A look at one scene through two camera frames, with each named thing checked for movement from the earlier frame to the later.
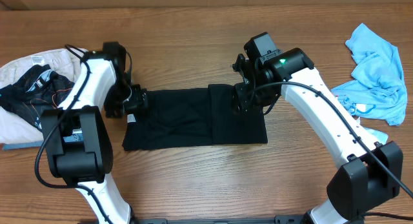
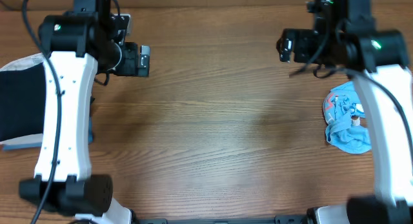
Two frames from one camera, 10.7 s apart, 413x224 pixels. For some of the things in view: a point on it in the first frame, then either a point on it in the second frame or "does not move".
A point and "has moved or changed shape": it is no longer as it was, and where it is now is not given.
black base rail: [277, 219] does not move
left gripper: [139, 97] to [130, 67]
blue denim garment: [31, 144] does not move
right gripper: [246, 105] to [302, 39]
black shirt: [179, 118] to [22, 102]
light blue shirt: [378, 90] has moved or changed shape
